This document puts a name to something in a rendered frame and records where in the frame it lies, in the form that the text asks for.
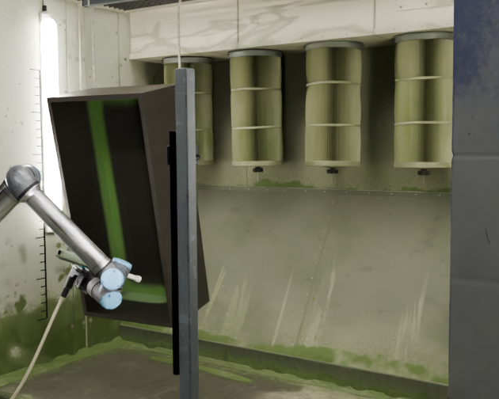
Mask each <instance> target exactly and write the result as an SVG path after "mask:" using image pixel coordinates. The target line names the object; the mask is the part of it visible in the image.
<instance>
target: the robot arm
mask: <svg viewBox="0 0 499 399"><path fill-rule="evenodd" d="M40 182H41V173H40V171H39V170H38V168H37V167H35V166H34V165H30V164H23V165H15V166H13V167H11V168H10V169H9V170H8V172H7V173H6V178H5V180H4V181H3V182H2V183H1V184H0V222H1V221H2V220H3V219H4V218H5V217H6V216H7V215H8V214H9V213H10V212H11V211H12V210H13V209H14V208H15V207H16V206H17V205H18V204H19V203H26V204H27V205H28V206H29V207H30V208H31V209H32V210H33V211H34V212H35V213H36V214H37V215H38V216H39V217H40V218H41V219H42V220H43V221H44V222H45V223H46V224H47V225H48V227H49V228H50V229H51V230H52V231H53V232H54V233H55V234H56V235H57V236H58V237H59V238H60V239H61V240H62V241H63V242H64V243H65V244H66V245H67V246H68V247H69V248H70V249H71V250H72V251H73V252H74V253H75V254H76V255H77V256H78V257H79V258H80V259H81V260H82V261H83V262H84V263H85V264H86V265H87V266H88V267H89V268H90V269H88V268H84V267H83V268H80V267H79V266H78V265H76V264H74V265H73V266H72V270H71V274H70V276H71V277H73V276H74V275H77V276H79V277H78V278H77V280H75V281H74V283H73V284H74V285H75V284H76V285H77V286H76V285H75V286H76V287H77V288H78V289H80V290H82V291H83V292H84V293H85V294H86V295H90V296H91V297H92V298H94V299H95V300H96V301H97V302H98V303H100V304H101V306H102V307H104V308H106V309H107V310H112V309H115V308H117V307H118V305H119V304H120V303H121V301H122V295H121V293H120V292H121V290H122V288H123V286H124V283H125V281H126V279H127V277H128V274H129V272H130V271H131V264H130V263H128V262H127V261H125V260H121V259H119V258H116V257H114V258H113V259H112V260H111V259H109V258H108V257H107V256H106V255H105V254H104V253H103V252H102V251H101V250H100V249H99V248H98V247H97V246H96V245H95V244H94V243H93V242H92V241H91V240H90V239H89V238H88V237H87V236H86V235H85V234H84V233H83V232H82V231H81V230H80V229H79V227H78V226H77V225H76V224H75V223H74V222H73V221H72V220H71V219H70V218H69V217H68V216H67V215H66V214H65V213H64V212H63V211H62V210H61V209H60V208H59V207H58V206H57V205H56V204H55V203H54V202H53V201H52V200H51V199H50V198H49V197H48V196H47V195H46V194H45V193H44V192H43V191H42V190H41V188H40ZM76 282H77V283H76ZM80 287H81V288H80Z"/></svg>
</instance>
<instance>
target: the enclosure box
mask: <svg viewBox="0 0 499 399"><path fill-rule="evenodd" d="M47 103H48V112H49V116H50V121H51V130H52V134H53V139H54V144H55V152H56V157H57V162H58V167H59V175H60V180H61V185H62V190H63V198H64V203H65V208H66V213H67V216H68V217H69V218H70V219H71V220H72V221H73V222H74V223H75V224H76V225H77V226H78V227H79V229H80V230H81V231H82V232H83V233H84V234H85V235H86V236H87V237H88V238H89V239H90V240H91V241H92V242H93V243H94V244H95V245H96V246H97V247H98V248H99V249H100V250H101V251H102V252H103V253H104V254H105V255H106V256H107V257H108V258H109V259H111V260H112V259H113V258H114V257H116V258H119V259H121V260H125V261H127V262H128V263H130V264H131V271H130V272H129V273H130V274H132V275H135V276H141V277H142V279H141V281H140V282H139V283H138V282H136V281H134V280H133V279H129V278H127V279H126V281H125V283H124V286H123V288H122V290H121V292H120V293H121V295H122V301H121V303H120V304H119V305H118V307H117V308H115V309H112V310H107V309H106V308H104V307H102V306H101V304H100V303H98V302H97V301H96V300H95V299H94V298H92V297H91V296H90V295H87V294H85V293H84V292H83V291H82V290H80V294H81V298H82V307H83V311H84V315H86V316H91V317H102V318H108V319H113V320H118V321H129V322H135V323H140V324H146V325H157V326H162V327H168V328H173V323H172V272H171V222H170V166H169V165H167V146H168V145H169V144H170V131H176V105H175V84H161V85H133V86H118V87H104V88H91V89H84V90H79V91H76V92H72V93H65V94H61V95H57V96H53V97H47ZM196 235H197V296H198V310H199V309H200V308H201V307H203V306H204V305H205V304H207V303H208V302H209V301H210V300H209V293H208V282H207V275H206V268H205V262H204V250H203V243H202V237H201V230H200V218H199V211H198V205H197V199H196Z"/></svg>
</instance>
